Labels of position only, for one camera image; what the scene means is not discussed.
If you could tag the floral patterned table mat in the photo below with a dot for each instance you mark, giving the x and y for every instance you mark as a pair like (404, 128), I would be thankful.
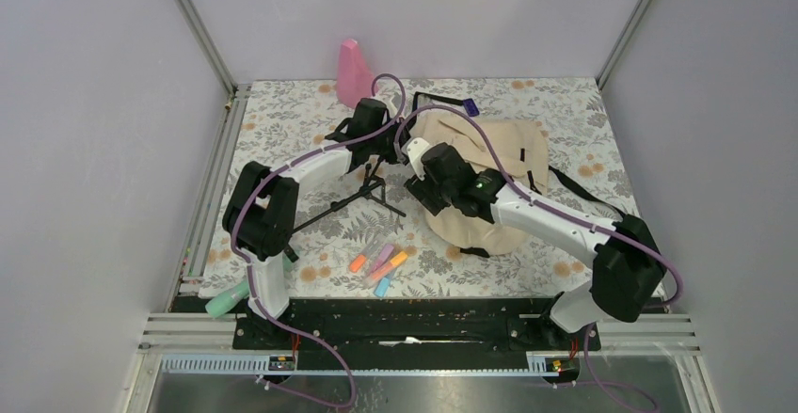
(284, 119)

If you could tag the purple eraser block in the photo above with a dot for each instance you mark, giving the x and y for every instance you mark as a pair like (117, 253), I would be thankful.
(471, 108)

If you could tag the mint green tube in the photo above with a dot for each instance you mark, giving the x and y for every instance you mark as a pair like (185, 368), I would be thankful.
(227, 301)

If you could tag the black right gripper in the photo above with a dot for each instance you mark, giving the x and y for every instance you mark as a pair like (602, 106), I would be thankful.
(421, 189)

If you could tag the light blue highlighter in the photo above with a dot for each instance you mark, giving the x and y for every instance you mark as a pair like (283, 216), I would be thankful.
(382, 287)

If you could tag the pink highlighter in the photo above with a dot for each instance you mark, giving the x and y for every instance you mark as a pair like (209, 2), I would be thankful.
(382, 256)

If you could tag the pink cone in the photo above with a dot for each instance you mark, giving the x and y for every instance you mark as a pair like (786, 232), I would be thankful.
(354, 76)

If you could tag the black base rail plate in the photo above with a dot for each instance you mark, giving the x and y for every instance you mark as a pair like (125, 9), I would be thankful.
(403, 337)

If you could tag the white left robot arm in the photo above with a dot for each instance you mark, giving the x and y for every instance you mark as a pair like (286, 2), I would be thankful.
(260, 215)

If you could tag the orange yellow highlighter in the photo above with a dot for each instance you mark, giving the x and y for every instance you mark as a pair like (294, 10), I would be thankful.
(385, 268)

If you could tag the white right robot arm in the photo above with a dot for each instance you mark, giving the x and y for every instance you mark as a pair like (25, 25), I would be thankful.
(625, 271)

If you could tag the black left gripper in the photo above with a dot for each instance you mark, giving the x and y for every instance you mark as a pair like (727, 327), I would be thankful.
(391, 157)

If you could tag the black folding tripod stand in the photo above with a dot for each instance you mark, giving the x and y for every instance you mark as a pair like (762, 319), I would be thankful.
(373, 188)

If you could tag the cream canvas backpack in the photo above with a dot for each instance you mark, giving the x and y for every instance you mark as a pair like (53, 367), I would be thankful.
(523, 152)

